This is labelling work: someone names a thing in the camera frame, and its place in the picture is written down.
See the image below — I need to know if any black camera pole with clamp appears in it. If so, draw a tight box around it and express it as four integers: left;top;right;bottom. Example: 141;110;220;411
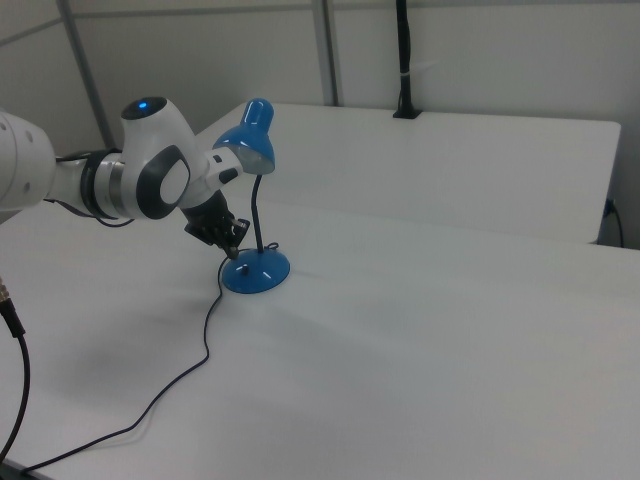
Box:
392;0;422;120

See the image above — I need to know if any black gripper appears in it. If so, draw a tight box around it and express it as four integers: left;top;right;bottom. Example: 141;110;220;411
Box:
180;195;251;259

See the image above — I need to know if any grey aluminium partition post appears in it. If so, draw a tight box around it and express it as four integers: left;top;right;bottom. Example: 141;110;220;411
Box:
55;0;115;146
313;0;340;107

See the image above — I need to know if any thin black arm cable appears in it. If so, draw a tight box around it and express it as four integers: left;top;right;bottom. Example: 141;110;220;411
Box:
43;197;134;228

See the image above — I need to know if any blue gooseneck desk lamp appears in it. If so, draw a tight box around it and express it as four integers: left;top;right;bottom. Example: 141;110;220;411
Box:
212;98;293;295

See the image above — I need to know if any black cable behind table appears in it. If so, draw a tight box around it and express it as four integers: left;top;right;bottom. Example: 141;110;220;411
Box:
605;198;625;248

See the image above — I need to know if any thick black cable with connector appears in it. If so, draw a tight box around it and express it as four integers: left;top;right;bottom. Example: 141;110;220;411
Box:
0;273;32;457

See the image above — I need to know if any thin black lamp power cord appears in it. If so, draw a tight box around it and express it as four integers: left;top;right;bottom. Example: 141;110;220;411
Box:
19;243;281;474

